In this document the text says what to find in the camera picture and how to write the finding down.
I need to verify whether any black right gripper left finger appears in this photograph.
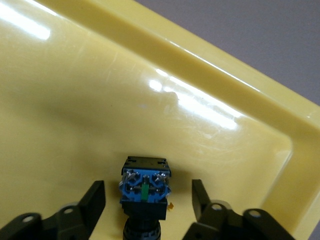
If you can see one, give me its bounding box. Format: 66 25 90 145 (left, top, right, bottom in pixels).
0 180 106 240

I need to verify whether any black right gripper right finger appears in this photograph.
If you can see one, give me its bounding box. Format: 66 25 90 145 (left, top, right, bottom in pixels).
183 178 305 240

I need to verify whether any yellow push button switch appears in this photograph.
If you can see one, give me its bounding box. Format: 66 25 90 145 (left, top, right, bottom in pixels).
117 156 174 240

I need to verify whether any yellow plastic tray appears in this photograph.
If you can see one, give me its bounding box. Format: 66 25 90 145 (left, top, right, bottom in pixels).
0 0 320 240

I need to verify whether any brown table mat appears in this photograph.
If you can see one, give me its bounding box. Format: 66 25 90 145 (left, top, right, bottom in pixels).
133 0 320 107

